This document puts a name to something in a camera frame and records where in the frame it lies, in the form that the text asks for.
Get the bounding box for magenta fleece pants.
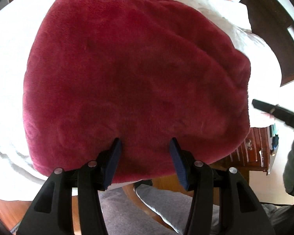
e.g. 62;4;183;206
23;0;251;183

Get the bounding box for wooden nightstand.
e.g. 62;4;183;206
214;124;279;174

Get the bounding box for white bed blanket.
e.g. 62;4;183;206
0;0;281;201

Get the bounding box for grey trousers leg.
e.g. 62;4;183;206
97;179;294;235

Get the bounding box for dark wooden headboard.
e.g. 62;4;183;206
241;0;294;85

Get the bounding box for wooden bed frame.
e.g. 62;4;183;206
0;173;221;235

